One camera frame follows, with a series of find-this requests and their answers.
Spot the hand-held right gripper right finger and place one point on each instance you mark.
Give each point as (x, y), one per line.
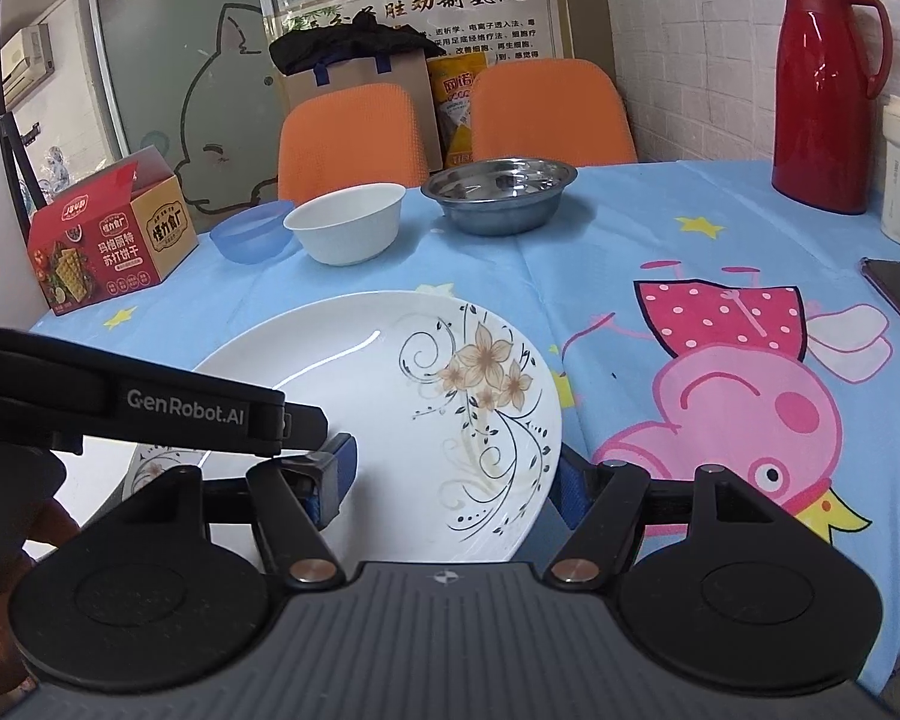
(572, 496)

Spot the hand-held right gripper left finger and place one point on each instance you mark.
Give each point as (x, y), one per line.
(311, 508)

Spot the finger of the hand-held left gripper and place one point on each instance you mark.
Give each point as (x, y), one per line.
(343, 465)

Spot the large white floral plate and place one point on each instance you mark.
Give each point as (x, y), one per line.
(390, 405)

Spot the person's left hand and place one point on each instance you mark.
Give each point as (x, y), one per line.
(54, 531)

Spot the small white floral plate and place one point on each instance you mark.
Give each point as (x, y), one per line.
(150, 465)

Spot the red biscuit box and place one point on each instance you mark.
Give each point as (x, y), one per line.
(105, 255)

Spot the white bowl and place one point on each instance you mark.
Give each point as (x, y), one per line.
(345, 232)

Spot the blue plastic bowl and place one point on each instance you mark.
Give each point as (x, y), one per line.
(246, 240)

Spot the blue cartoon printed tablecloth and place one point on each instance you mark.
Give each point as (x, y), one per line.
(645, 247)

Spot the stainless steel bowl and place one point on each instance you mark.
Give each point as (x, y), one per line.
(499, 214)

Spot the cat outline glass sticker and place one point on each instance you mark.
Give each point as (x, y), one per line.
(217, 112)

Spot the white air conditioner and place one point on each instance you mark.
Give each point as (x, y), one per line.
(26, 64)

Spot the orange chair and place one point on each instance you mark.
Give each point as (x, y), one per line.
(345, 135)
(547, 112)

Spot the yellow snack bag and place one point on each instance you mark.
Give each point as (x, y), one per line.
(454, 109)

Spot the brown paper bag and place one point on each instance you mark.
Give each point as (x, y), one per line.
(394, 73)

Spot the black cloth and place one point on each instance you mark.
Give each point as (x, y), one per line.
(345, 43)

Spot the red thermos jug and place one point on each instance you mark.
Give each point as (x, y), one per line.
(817, 90)

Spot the framed text wall poster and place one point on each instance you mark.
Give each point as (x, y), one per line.
(495, 15)

